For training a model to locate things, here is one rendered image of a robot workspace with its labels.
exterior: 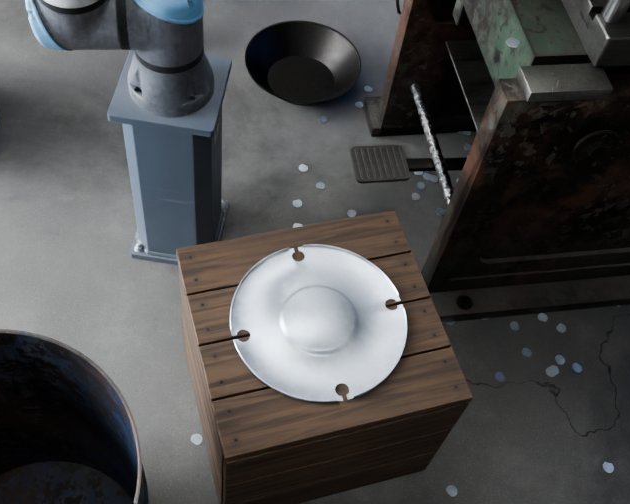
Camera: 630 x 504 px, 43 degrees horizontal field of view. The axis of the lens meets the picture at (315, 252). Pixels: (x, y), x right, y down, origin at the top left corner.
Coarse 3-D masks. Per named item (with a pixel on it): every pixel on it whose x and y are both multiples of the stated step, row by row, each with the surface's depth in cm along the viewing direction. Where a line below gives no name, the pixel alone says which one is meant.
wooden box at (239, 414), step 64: (192, 256) 134; (256, 256) 136; (384, 256) 139; (192, 320) 128; (192, 384) 158; (256, 384) 123; (384, 384) 125; (448, 384) 126; (256, 448) 117; (320, 448) 124; (384, 448) 134
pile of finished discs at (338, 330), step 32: (288, 256) 136; (320, 256) 137; (352, 256) 138; (256, 288) 132; (288, 288) 133; (320, 288) 133; (352, 288) 134; (384, 288) 135; (256, 320) 129; (288, 320) 129; (320, 320) 129; (352, 320) 130; (384, 320) 131; (256, 352) 126; (288, 352) 126; (320, 352) 126; (352, 352) 127; (384, 352) 128; (288, 384) 123; (320, 384) 124; (352, 384) 124
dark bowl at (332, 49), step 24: (288, 24) 212; (312, 24) 212; (264, 48) 209; (288, 48) 213; (312, 48) 214; (336, 48) 212; (264, 72) 208; (288, 72) 210; (312, 72) 211; (336, 72) 211; (360, 72) 203; (288, 96) 206; (312, 96) 206; (336, 96) 198
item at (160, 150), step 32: (128, 64) 144; (224, 64) 146; (128, 96) 140; (128, 128) 142; (160, 128) 138; (192, 128) 137; (128, 160) 152; (160, 160) 147; (192, 160) 146; (160, 192) 155; (192, 192) 154; (160, 224) 164; (192, 224) 163; (224, 224) 181; (160, 256) 173
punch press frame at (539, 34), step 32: (480, 0) 147; (512, 0) 134; (544, 0) 135; (480, 32) 148; (512, 32) 134; (544, 32) 131; (576, 32) 131; (512, 64) 135; (544, 64) 129; (416, 96) 185; (448, 192) 170
